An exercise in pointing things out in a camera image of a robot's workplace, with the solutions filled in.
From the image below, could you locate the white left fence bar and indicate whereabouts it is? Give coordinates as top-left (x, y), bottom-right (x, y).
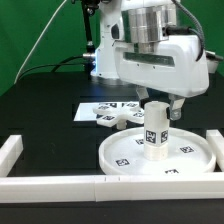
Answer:
top-left (0, 135), bottom-right (23, 178)

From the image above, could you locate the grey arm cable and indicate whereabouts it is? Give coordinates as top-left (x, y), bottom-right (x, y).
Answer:
top-left (169, 0), bottom-right (206, 63)

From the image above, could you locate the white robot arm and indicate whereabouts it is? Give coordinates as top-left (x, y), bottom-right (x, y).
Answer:
top-left (91, 0), bottom-right (209, 120)

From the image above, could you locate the white marker sheet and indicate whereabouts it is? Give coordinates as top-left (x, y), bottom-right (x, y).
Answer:
top-left (73, 100), bottom-right (141, 122)

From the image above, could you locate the white right fence bar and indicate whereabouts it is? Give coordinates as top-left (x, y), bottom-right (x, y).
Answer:
top-left (206, 129), bottom-right (224, 172)

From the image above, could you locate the black camera stand pole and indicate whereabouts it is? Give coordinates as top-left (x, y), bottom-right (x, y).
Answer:
top-left (79, 0), bottom-right (101, 76)

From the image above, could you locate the white front fence bar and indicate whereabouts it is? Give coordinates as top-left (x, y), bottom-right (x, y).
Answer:
top-left (0, 172), bottom-right (224, 203)

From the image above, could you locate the white cross-shaped table base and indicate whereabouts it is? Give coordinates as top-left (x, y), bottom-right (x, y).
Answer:
top-left (93, 102), bottom-right (144, 130)

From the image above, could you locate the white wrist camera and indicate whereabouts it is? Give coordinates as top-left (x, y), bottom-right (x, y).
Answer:
top-left (206, 51), bottom-right (224, 74)

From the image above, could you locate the white fence bar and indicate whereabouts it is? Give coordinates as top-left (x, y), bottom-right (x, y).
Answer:
top-left (0, 172), bottom-right (224, 203)
top-left (0, 135), bottom-right (23, 178)
top-left (206, 129), bottom-right (224, 172)

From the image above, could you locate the white cable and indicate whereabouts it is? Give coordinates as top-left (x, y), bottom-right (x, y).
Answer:
top-left (13, 0), bottom-right (69, 85)

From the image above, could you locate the white round table top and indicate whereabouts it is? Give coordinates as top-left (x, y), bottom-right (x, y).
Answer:
top-left (98, 127), bottom-right (216, 175)

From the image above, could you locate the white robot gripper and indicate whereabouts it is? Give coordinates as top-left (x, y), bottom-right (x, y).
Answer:
top-left (114, 35), bottom-right (209, 120)

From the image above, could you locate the black cable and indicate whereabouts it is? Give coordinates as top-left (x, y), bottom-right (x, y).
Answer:
top-left (14, 54), bottom-right (91, 84)

